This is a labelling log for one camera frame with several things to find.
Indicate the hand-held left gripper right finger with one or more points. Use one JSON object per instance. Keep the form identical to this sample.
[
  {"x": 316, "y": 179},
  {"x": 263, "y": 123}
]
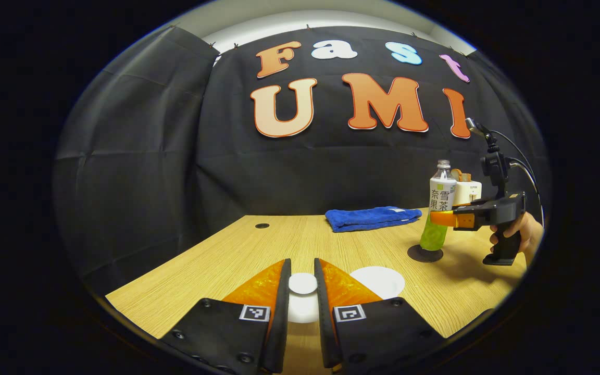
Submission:
[{"x": 323, "y": 328}]

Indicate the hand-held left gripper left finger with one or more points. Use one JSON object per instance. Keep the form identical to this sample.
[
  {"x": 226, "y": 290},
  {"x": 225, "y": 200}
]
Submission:
[{"x": 282, "y": 323}]

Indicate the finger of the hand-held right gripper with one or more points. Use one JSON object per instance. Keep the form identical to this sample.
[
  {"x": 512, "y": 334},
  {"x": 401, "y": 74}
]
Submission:
[{"x": 466, "y": 221}]

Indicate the clear green water bottle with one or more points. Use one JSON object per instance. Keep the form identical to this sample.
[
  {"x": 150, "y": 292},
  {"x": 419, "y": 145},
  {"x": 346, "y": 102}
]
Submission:
[{"x": 441, "y": 195}]

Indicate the white teacup lid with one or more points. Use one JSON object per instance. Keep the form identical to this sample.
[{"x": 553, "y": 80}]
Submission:
[{"x": 303, "y": 283}]

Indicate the dark round coaster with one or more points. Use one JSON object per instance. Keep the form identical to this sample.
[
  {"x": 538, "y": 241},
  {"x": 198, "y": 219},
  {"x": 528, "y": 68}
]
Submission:
[{"x": 425, "y": 255}]

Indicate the white teacup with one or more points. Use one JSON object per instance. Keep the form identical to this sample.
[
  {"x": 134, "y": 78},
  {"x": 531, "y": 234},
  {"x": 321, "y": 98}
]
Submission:
[{"x": 380, "y": 280}]

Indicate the white toaster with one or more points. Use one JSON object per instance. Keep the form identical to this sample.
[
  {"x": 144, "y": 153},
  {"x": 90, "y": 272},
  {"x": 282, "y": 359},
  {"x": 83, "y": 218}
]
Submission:
[{"x": 469, "y": 191}]

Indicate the toast slice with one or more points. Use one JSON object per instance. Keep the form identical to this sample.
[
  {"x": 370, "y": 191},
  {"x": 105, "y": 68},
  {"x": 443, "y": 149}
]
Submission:
[{"x": 460, "y": 174}]

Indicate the blue folded towel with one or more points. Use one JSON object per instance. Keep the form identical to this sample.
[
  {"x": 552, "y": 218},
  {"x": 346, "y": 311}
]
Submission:
[{"x": 373, "y": 219}]

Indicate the black backdrop cloth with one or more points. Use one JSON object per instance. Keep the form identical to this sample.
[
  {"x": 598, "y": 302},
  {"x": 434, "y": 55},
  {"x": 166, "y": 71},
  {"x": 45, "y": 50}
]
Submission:
[{"x": 138, "y": 156}]

